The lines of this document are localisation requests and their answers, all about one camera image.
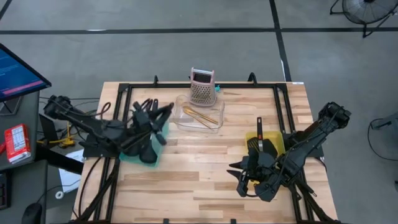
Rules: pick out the black keyboard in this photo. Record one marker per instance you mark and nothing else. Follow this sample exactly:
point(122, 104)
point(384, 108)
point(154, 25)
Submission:
point(3, 193)

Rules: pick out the black computer monitor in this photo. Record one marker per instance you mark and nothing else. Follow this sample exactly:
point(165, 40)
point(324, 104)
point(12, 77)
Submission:
point(15, 74)

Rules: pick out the black floor fan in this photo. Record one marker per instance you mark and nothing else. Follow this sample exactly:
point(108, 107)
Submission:
point(367, 11)

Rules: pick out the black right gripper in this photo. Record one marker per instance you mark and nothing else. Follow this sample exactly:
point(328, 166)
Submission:
point(264, 177)

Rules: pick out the black computer mouse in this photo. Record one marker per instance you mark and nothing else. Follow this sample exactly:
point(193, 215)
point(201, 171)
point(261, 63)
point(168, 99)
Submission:
point(31, 214)

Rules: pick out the clear plastic bin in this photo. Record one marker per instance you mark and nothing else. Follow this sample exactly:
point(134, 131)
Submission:
point(189, 126)

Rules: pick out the teal translucent plastic bin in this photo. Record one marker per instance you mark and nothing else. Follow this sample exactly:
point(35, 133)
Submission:
point(126, 159)

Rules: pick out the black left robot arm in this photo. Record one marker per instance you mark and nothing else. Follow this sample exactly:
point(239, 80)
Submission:
point(77, 123)

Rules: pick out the red cardboard box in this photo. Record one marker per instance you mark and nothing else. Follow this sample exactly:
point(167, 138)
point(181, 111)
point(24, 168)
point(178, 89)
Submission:
point(18, 143)

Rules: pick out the gold cutlery utensil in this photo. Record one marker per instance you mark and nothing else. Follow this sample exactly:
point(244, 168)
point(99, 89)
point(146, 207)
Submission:
point(202, 116)
point(190, 112)
point(200, 121)

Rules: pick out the white tape roll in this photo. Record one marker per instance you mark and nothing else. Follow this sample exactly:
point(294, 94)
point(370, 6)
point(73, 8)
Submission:
point(56, 195)

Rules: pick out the yellow translucent plastic bin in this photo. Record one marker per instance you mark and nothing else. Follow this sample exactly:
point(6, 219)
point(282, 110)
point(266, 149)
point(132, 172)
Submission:
point(273, 134)

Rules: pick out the white paper sheet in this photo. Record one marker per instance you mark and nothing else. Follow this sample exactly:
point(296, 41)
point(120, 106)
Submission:
point(70, 180)

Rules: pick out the grey metal stand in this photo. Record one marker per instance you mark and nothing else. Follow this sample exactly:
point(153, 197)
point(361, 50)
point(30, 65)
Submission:
point(385, 121)

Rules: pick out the black metal table frame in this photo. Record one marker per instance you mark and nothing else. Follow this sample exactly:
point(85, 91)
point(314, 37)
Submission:
point(242, 85)

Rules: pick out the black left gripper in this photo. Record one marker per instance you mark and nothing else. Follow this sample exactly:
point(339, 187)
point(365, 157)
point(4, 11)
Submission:
point(146, 123)

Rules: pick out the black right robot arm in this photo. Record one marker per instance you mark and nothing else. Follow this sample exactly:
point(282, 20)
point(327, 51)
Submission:
point(314, 140)

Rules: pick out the pink metal box grater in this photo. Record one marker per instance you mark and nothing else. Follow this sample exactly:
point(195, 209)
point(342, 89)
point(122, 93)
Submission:
point(202, 90)

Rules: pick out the black long-slot spatula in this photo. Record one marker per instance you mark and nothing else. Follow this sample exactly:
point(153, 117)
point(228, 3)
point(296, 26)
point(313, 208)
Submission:
point(253, 145)

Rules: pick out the small teal clip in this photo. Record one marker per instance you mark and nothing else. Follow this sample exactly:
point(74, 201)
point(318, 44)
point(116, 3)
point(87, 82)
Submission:
point(217, 88)

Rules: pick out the dark grey desk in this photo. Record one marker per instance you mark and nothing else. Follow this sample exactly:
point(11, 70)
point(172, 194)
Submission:
point(29, 186)

